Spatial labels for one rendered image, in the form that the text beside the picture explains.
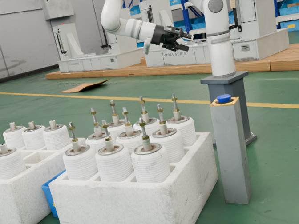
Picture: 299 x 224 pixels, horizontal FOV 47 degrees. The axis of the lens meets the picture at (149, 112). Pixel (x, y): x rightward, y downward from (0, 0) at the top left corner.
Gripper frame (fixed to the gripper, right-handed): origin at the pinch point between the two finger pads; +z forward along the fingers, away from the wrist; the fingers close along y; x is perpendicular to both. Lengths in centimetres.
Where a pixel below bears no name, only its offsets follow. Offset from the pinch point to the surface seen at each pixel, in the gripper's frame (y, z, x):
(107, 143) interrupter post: -24, -16, 49
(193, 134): -11.5, 7.9, 36.9
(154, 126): -8.2, -4.8, 36.8
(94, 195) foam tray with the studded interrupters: -20, -16, 63
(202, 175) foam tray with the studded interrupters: -12, 14, 49
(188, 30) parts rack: 486, 19, -286
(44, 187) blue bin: 1, -35, 65
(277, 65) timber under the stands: 128, 79, -70
